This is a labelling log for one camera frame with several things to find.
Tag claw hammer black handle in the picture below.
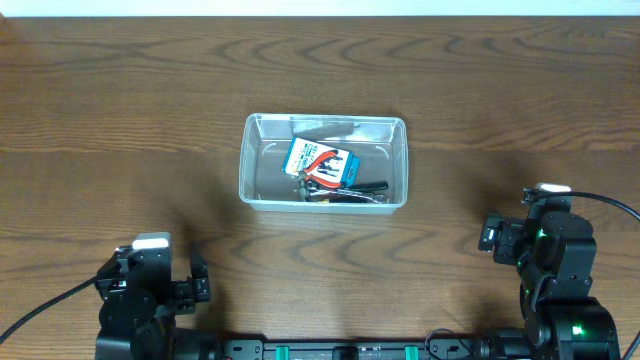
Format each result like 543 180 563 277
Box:
298 181 388 202

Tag silver combination wrench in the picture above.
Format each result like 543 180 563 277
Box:
299 185 388 204

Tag red handled pliers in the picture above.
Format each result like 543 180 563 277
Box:
296 150 345 189

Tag clear plastic container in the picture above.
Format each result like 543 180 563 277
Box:
239 113 409 215

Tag screwdriver yellow black handle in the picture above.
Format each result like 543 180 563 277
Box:
304 196 370 203

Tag blue white cardboard box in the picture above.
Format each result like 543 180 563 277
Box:
282 137 360 187

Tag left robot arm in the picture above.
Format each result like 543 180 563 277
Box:
95 245 222 360

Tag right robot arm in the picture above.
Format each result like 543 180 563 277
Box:
478 189 621 360

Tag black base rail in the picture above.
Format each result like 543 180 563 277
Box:
209 337 501 360

